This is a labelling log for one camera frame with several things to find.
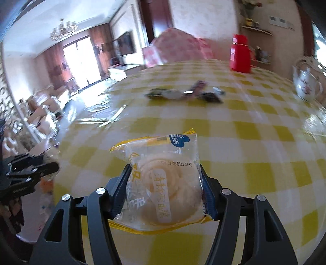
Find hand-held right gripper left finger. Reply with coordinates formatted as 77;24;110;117
29;164;133;265

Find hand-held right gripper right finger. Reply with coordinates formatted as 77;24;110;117
199;164;298;265

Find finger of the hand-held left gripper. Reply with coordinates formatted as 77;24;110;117
4;153;45;170
4;161;59;197

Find clear round pastry packet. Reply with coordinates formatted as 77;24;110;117
109;129;213;235

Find white candy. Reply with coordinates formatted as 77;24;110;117
162;89;182;100

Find purple snack packet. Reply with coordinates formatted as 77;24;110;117
183;80;207;95

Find dark green candy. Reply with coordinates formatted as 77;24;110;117
145;88;163;99

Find beige ornate sofa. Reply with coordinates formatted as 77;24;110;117
25;87;70;143

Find yellow checked tablecloth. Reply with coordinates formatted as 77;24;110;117
52;60;326;265

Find brown curtain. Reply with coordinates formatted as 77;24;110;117
42;42;73;88
88;25;114;79

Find white television cabinet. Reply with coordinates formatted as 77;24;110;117
108;64;143;81

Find crystal chandelier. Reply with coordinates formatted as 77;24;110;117
50;19;79;41

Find red thermos jug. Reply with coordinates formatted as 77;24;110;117
229;34;255;74

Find white floral teapot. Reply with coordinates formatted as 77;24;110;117
292;57;326;102

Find pink checked chair cover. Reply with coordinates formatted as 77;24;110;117
142;28;214;69

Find dark wooden door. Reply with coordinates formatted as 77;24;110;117
139;0;174;49

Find wall shelf with jars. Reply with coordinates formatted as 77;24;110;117
250;46;272;65

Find wall television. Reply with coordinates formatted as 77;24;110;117
113;32;135;58

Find curved wall shelf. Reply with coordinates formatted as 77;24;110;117
241;24;273;36

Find white wall switches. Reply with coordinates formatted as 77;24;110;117
269;15;293;28

